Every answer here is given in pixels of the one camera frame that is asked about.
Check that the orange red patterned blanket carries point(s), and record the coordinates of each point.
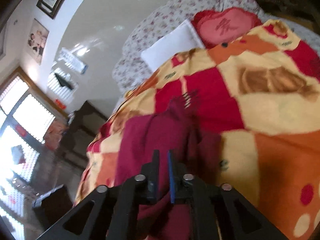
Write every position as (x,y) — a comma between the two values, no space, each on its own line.
(260,93)

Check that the red wall sticker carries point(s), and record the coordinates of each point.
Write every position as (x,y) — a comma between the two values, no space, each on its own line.
(60,104)

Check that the red heart-shaped cushion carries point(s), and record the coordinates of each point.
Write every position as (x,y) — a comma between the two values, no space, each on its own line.
(222,27)

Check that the framed couple photo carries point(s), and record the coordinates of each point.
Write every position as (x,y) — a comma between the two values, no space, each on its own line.
(36,41)

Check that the dark red knit sweater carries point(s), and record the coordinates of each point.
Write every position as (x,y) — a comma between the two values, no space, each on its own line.
(175,129)

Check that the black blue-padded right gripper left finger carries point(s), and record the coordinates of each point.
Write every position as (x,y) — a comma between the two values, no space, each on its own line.
(110,213)

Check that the dark green hanging cloth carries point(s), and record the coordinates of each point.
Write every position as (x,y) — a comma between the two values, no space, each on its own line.
(62,82)

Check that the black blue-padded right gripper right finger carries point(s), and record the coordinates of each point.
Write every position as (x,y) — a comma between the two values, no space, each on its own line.
(217,212)

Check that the dark storage box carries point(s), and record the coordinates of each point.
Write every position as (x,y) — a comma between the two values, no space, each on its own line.
(51,206)

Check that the white pillow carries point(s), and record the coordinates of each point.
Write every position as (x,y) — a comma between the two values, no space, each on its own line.
(183,38)

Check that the red floral panel by window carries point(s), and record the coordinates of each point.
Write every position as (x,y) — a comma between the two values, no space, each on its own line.
(53,135)

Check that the dark wooden console table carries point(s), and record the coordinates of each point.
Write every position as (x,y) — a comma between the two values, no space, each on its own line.
(83,125)

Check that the floral grey quilt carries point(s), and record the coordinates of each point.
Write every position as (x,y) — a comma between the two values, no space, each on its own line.
(130,71)

